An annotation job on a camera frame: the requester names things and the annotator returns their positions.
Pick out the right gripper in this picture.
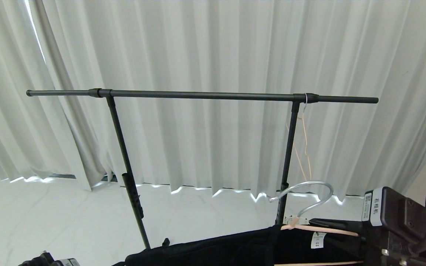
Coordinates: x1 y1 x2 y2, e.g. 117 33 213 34
309 187 420 266

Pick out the pink clothes hanger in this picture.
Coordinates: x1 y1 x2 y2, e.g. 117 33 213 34
286 103 312 181
270 180 363 266

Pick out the black sleeveless top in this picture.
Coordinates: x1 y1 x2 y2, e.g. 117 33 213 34
111 224 365 266

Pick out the black clothes rack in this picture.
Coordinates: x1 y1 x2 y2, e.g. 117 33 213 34
26 89 379 250

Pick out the white curtain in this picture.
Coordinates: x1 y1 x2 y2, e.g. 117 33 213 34
0 0 426 202

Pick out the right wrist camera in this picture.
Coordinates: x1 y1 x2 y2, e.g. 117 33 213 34
381 187 426 244

